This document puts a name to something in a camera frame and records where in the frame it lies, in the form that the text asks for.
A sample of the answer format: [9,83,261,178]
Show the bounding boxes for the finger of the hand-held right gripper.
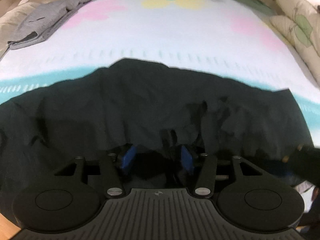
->
[282,144,320,188]

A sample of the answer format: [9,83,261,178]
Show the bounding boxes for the black pants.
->
[0,58,316,207]

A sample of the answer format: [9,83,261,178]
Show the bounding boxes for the grey folded garment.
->
[7,0,93,51]

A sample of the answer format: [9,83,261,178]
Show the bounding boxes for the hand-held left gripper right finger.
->
[180,144,266,199]

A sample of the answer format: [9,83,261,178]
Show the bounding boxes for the floral printed blanket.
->
[0,0,320,155]

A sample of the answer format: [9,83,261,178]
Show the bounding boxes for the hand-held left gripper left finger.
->
[53,144,125,199]

